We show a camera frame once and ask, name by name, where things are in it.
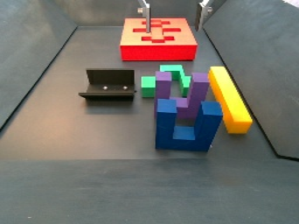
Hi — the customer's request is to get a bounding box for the black angle bracket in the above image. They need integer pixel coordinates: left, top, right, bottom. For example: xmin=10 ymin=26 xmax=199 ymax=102
xmin=79 ymin=68 xmax=136 ymax=100

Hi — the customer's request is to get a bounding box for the red slotted board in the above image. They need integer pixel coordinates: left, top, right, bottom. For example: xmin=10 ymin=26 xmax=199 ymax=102
xmin=119 ymin=17 xmax=198 ymax=61

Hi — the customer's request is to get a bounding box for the green stepped block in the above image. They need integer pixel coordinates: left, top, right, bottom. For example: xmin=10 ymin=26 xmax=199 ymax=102
xmin=140 ymin=65 xmax=193 ymax=98

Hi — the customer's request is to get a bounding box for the blue U-shaped block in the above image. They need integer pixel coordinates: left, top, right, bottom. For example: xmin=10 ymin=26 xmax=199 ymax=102
xmin=155 ymin=99 xmax=223 ymax=151

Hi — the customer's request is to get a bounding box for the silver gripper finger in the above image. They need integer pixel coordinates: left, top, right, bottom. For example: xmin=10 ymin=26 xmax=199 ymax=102
xmin=195 ymin=0 xmax=214 ymax=31
xmin=138 ymin=0 xmax=151 ymax=33

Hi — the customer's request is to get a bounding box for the yellow long bar block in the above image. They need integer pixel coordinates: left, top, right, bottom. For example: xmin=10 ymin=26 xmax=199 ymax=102
xmin=209 ymin=66 xmax=253 ymax=134

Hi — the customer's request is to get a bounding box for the purple U-shaped block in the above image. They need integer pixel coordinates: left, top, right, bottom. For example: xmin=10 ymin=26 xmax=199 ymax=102
xmin=154 ymin=72 xmax=210 ymax=119

